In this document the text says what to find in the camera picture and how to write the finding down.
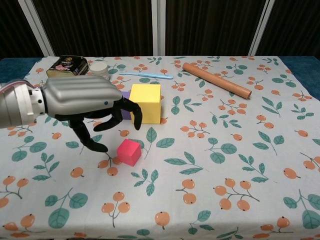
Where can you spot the brown wooden rolling pin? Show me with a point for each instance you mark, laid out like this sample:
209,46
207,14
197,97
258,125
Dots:
215,80

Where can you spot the dark ribbed partition panel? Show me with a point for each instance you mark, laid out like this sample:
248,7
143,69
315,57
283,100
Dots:
7,25
212,25
295,25
100,25

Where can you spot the purple cube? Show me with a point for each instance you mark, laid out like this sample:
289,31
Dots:
125,94

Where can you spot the floral fruit print tablecloth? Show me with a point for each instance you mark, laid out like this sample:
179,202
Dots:
175,160

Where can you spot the small white jar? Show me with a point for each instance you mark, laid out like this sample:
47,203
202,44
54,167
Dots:
99,70

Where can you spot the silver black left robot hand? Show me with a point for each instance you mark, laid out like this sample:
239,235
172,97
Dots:
80,95

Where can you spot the yellow cube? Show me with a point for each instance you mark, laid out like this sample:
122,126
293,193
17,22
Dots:
150,105

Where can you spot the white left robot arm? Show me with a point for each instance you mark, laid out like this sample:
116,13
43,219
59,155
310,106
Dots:
15,105

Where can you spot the light blue toothbrush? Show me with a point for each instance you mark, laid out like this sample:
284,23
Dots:
150,74

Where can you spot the black gold tea tin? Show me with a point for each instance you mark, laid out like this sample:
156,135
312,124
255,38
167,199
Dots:
66,66

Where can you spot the pink cube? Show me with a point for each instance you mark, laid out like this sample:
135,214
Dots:
128,153

